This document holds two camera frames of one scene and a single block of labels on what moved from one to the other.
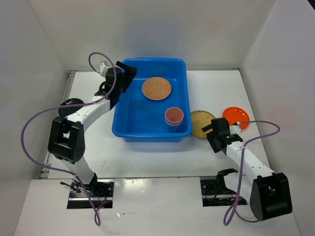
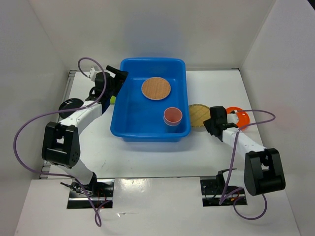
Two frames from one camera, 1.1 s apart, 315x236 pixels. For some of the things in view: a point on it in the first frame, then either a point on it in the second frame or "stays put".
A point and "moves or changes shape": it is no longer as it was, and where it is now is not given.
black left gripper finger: x=127 y=80 → x=119 y=86
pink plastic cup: x=173 y=116 stays put
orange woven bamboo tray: x=156 y=88 stays put
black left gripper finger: x=131 y=71 → x=121 y=74
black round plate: x=63 y=111 stays put
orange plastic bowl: x=238 y=115 stays put
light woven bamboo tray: x=200 y=119 moves or changes shape
